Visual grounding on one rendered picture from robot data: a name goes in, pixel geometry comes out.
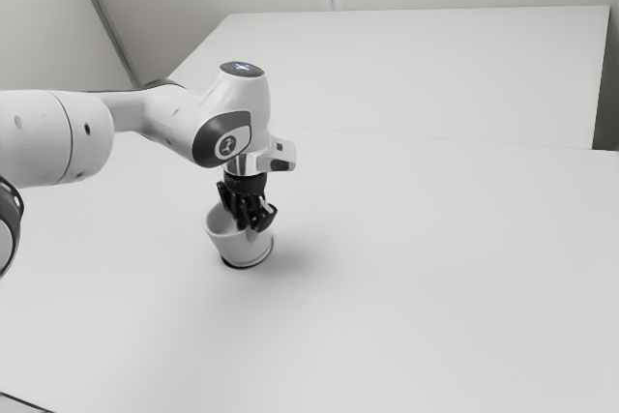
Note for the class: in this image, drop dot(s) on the white mug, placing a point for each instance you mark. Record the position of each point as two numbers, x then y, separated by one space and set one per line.
237 244

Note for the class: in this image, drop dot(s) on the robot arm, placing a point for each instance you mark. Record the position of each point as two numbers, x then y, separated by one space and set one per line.
145 108

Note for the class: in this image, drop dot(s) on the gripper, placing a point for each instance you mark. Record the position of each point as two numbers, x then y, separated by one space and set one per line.
243 186

